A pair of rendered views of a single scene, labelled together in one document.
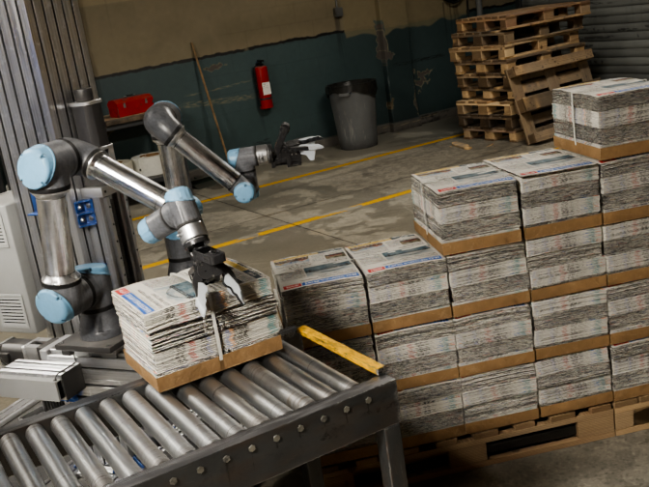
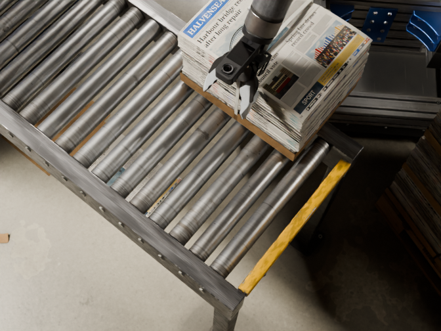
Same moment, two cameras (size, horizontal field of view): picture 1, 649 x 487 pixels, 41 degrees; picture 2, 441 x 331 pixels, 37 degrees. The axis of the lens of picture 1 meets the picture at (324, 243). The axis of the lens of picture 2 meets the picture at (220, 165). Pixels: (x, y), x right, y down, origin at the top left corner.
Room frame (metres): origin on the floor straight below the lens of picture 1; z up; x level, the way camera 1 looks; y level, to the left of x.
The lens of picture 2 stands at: (1.81, -0.38, 2.35)
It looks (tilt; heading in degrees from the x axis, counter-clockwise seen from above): 67 degrees down; 64
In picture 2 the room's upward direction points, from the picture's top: 4 degrees clockwise
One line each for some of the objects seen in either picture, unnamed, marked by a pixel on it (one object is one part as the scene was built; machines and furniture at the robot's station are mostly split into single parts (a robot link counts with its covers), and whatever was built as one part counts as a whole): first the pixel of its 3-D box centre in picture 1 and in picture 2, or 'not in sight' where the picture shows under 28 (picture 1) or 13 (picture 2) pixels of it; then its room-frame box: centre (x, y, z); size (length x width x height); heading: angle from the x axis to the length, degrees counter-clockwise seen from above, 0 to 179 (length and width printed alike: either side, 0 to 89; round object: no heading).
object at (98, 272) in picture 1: (91, 284); not in sight; (2.61, 0.75, 0.98); 0.13 x 0.12 x 0.14; 154
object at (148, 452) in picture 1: (133, 436); (119, 91); (1.94, 0.54, 0.77); 0.47 x 0.05 x 0.05; 28
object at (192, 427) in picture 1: (182, 417); (155, 118); (2.00, 0.42, 0.77); 0.47 x 0.05 x 0.05; 28
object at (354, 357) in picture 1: (338, 348); (296, 224); (2.21, 0.00, 0.81); 0.43 x 0.03 x 0.02; 28
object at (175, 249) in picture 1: (180, 236); not in sight; (3.06, 0.52, 0.98); 0.13 x 0.12 x 0.14; 179
